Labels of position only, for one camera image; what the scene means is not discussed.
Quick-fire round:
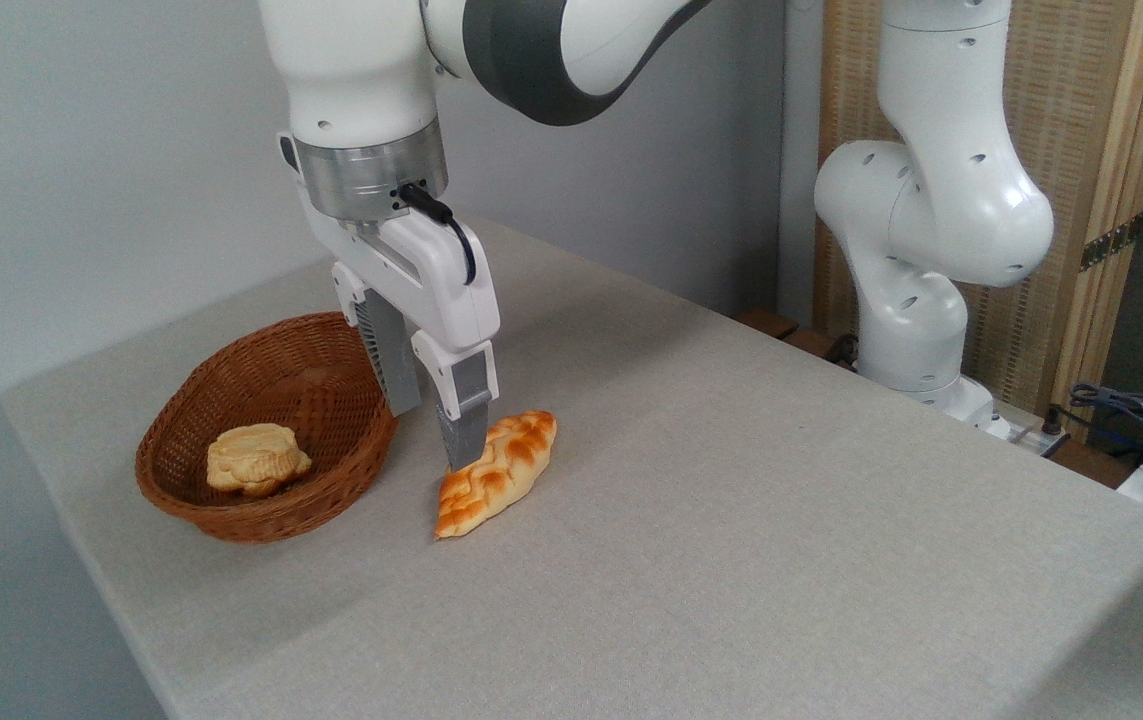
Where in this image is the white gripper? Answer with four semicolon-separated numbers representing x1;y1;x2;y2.
278;131;502;473

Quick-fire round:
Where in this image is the orange braided bread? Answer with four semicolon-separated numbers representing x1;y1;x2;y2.
434;410;558;541

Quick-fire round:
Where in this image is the brown woven wicker basket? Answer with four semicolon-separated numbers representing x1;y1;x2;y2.
135;311;399;544

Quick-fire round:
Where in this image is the pale round bread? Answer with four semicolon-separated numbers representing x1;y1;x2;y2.
206;423;313;499

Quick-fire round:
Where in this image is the brown wooden block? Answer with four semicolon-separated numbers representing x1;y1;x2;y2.
781;328;840;360
735;308;800;341

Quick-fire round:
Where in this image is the grey tablecloth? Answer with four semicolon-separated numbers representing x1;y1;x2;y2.
0;215;1143;720

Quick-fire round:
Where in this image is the black metal screen hinge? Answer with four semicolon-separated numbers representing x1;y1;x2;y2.
1079;214;1143;273

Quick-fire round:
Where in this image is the wood and rattan folding screen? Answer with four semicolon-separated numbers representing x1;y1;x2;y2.
816;0;1143;443

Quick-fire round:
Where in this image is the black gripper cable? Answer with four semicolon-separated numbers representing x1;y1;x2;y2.
397;182;478;287

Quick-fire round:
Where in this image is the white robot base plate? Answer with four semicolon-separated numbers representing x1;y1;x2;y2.
971;398;1072;458

